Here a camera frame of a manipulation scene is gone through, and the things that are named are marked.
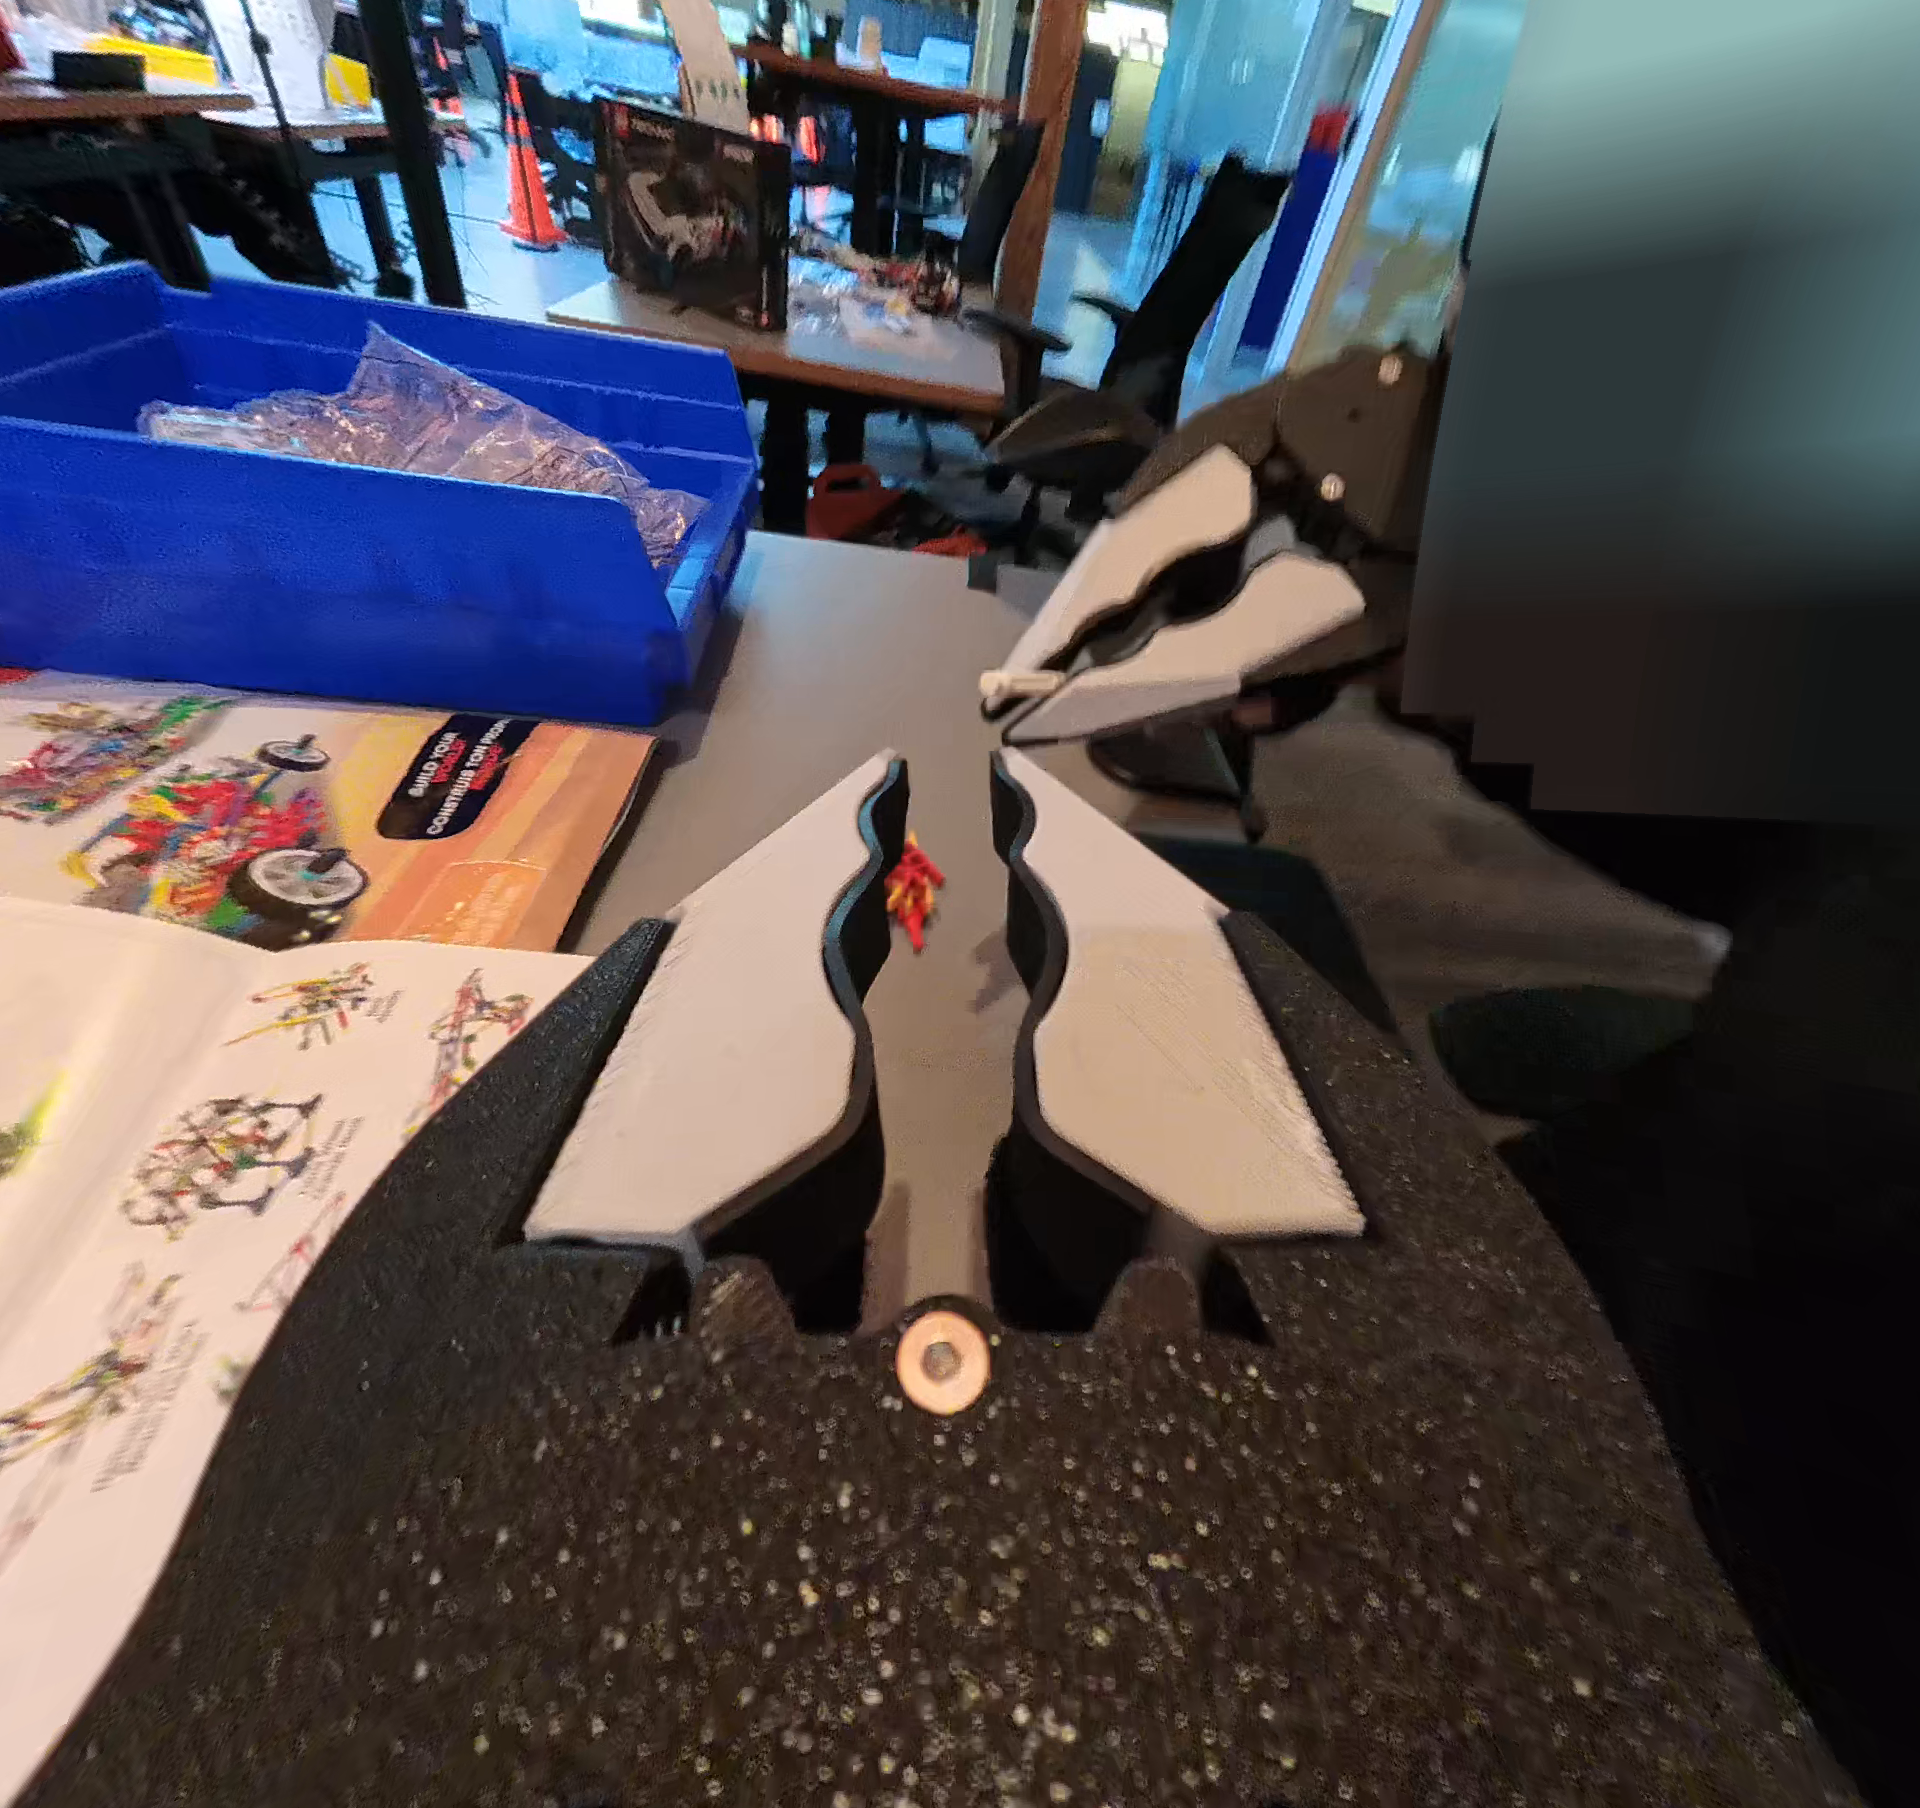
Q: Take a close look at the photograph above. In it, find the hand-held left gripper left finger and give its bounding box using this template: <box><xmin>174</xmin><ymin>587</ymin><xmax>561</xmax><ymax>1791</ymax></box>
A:
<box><xmin>526</xmin><ymin>749</ymin><xmax>911</xmax><ymax>1247</ymax></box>

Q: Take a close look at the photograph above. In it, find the red bag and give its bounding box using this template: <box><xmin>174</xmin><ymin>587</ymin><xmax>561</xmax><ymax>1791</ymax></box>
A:
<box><xmin>806</xmin><ymin>462</ymin><xmax>994</xmax><ymax>559</ymax></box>

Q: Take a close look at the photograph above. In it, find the black metal pole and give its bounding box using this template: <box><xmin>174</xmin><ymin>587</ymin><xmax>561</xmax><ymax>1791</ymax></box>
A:
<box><xmin>330</xmin><ymin>0</ymin><xmax>470</xmax><ymax>309</ymax></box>

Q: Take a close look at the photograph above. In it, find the orange traffic cone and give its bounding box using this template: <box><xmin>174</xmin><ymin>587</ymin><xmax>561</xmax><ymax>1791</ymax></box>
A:
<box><xmin>500</xmin><ymin>72</ymin><xmax>570</xmax><ymax>251</ymax></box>

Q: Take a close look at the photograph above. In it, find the white printed board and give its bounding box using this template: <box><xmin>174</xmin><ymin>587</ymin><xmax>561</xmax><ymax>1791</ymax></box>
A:
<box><xmin>604</xmin><ymin>0</ymin><xmax>753</xmax><ymax>132</ymax></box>

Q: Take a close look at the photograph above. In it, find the wooden post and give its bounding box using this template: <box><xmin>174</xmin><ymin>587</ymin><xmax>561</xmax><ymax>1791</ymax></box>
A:
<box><xmin>996</xmin><ymin>0</ymin><xmax>1113</xmax><ymax>329</ymax></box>

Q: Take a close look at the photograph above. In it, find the wooden work table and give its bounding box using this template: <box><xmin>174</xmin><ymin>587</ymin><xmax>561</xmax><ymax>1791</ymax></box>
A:
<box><xmin>546</xmin><ymin>262</ymin><xmax>1009</xmax><ymax>538</ymax></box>

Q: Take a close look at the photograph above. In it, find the black printed toy box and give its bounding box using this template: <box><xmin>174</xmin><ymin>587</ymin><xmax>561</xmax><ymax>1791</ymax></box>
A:
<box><xmin>591</xmin><ymin>97</ymin><xmax>794</xmax><ymax>335</ymax></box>

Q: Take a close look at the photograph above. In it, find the blue plastic bin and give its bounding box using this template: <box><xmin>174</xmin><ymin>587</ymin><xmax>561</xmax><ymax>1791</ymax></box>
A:
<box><xmin>0</xmin><ymin>259</ymin><xmax>761</xmax><ymax>728</ymax></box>

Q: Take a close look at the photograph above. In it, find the white building instruction booklet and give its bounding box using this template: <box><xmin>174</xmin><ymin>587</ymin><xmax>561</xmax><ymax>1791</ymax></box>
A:
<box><xmin>0</xmin><ymin>894</ymin><xmax>595</xmax><ymax>1748</ymax></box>

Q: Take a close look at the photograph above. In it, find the black office chair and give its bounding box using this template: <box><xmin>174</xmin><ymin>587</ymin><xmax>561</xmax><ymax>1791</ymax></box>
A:
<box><xmin>958</xmin><ymin>149</ymin><xmax>1296</xmax><ymax>567</ymax></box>

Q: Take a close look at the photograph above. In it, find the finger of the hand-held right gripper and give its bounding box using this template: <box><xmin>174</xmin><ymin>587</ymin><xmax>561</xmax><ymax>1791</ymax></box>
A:
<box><xmin>996</xmin><ymin>551</ymin><xmax>1369</xmax><ymax>749</ymax></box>
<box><xmin>1028</xmin><ymin>446</ymin><xmax>1258</xmax><ymax>676</ymax></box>

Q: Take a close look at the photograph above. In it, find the clear plastic bag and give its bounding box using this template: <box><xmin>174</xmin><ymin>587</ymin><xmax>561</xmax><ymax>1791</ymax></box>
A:
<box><xmin>138</xmin><ymin>324</ymin><xmax>708</xmax><ymax>567</ymax></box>

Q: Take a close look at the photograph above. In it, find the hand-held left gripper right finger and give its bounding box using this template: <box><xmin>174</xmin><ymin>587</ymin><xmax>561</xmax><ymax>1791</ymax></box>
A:
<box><xmin>991</xmin><ymin>746</ymin><xmax>1367</xmax><ymax>1241</ymax></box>

